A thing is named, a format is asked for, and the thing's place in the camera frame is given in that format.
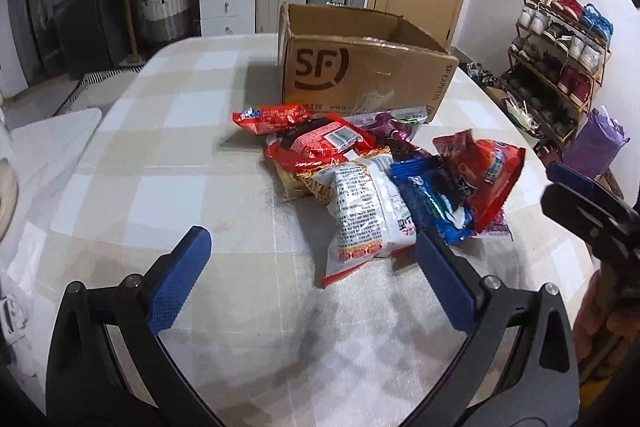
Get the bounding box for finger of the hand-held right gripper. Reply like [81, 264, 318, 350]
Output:
[546, 161, 626, 208]
[541, 183, 608, 244]

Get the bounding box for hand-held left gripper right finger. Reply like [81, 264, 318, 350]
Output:
[415, 227, 583, 427]

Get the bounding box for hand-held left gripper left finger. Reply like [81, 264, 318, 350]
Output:
[46, 225, 236, 427]

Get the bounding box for red cookie packet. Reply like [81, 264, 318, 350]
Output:
[432, 129, 527, 234]

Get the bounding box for purple white snack packet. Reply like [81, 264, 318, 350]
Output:
[347, 107, 430, 142]

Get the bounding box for brown cardboard box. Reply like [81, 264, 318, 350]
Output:
[278, 2, 460, 124]

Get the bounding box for person's right hand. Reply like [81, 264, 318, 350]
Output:
[572, 271, 618, 364]

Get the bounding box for purple bag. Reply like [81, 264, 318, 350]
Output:
[565, 107, 630, 180]

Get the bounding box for wooden shoe rack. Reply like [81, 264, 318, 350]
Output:
[492, 0, 613, 152]

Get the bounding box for pink snack packet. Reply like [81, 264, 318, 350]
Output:
[470, 212, 513, 242]

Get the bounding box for blue cookie packet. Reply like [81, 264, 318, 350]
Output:
[389, 154, 476, 248]

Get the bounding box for loose sneakers group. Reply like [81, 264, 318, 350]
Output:
[462, 62, 506, 90]

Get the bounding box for shelved shoes collection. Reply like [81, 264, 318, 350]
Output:
[500, 0, 615, 142]

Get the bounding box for yellow noodle packet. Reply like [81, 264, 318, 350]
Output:
[270, 142, 396, 202]

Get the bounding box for small red snack packet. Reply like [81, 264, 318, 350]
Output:
[232, 103, 310, 136]

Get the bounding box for red noodle packet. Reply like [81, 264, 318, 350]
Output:
[264, 116, 377, 172]

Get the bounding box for white flat panel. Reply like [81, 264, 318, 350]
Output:
[10, 107, 103, 188]

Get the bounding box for round beige object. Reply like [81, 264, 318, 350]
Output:
[0, 157, 20, 243]

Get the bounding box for black white patterned rug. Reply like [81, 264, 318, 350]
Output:
[55, 67, 146, 115]

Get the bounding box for woven laundry basket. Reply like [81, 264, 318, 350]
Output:
[136, 0, 193, 42]

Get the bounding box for white drawer cabinet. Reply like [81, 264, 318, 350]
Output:
[197, 0, 257, 36]

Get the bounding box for grey fridge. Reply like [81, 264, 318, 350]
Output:
[22, 0, 116, 82]

